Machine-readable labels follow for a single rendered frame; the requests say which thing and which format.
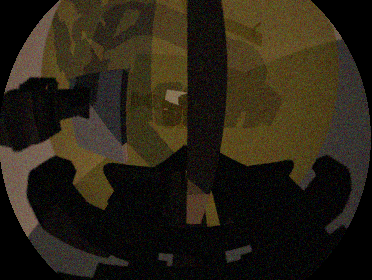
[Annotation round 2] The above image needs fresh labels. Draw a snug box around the long brown wooden rail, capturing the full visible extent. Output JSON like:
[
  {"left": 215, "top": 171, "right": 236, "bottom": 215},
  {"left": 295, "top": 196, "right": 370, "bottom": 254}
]
[{"left": 186, "top": 0, "right": 227, "bottom": 224}]

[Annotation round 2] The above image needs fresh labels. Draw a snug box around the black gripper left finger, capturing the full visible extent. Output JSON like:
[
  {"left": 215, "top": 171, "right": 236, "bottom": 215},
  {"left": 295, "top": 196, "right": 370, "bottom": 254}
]
[{"left": 104, "top": 145, "right": 187, "bottom": 226}]

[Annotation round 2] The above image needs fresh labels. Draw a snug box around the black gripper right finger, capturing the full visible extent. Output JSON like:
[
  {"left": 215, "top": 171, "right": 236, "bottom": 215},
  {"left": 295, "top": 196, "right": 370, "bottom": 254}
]
[{"left": 211, "top": 153, "right": 294, "bottom": 225}]

